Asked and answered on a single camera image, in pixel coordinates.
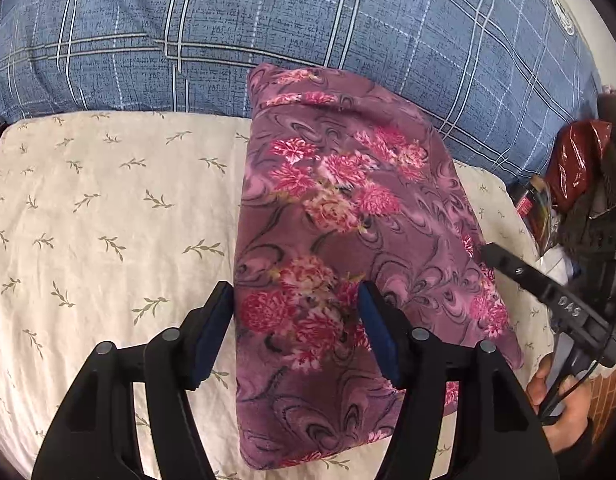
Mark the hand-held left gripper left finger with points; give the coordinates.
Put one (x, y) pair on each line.
(213, 330)

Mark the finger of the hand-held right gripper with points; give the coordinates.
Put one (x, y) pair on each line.
(513, 267)

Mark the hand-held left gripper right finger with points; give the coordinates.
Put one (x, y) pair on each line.
(380, 340)

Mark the pink floral pillow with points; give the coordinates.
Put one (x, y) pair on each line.
(348, 200)

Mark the person's right forearm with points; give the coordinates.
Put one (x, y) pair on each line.
(580, 455)

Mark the person's right hand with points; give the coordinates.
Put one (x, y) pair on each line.
(568, 415)

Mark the red snack packet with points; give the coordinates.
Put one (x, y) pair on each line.
(527, 206)

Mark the red plastic bag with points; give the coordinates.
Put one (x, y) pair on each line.
(580, 160)

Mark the beige leaf print bed sheet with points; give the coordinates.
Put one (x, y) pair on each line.
(113, 200)

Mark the blue plaid pillow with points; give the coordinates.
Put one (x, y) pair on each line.
(288, 35)

